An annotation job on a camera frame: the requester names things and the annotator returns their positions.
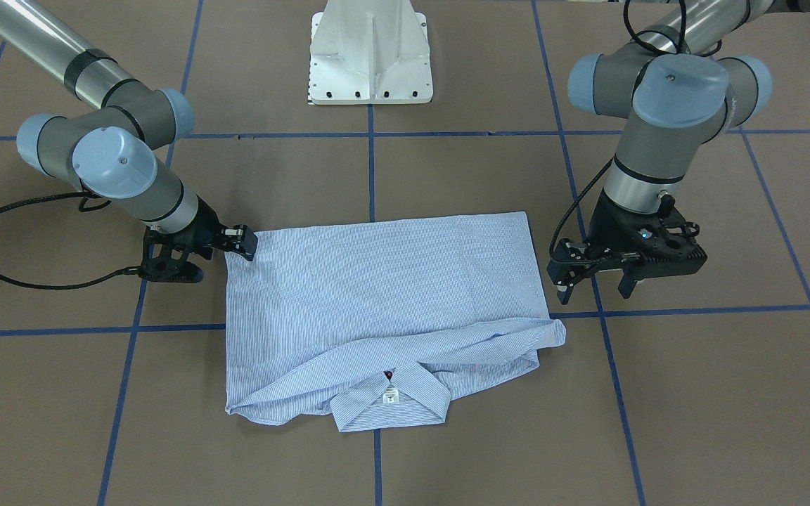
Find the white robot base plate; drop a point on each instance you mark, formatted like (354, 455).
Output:
(369, 53)

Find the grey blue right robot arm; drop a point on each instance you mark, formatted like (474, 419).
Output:
(110, 151)

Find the light blue striped shirt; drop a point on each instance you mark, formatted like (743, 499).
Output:
(383, 324)

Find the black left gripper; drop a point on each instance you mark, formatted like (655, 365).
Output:
(603, 226)

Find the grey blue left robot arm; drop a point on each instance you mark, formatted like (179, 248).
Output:
(674, 97)

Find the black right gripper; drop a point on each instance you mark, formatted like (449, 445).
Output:
(207, 229)

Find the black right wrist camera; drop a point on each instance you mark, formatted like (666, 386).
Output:
(166, 263)

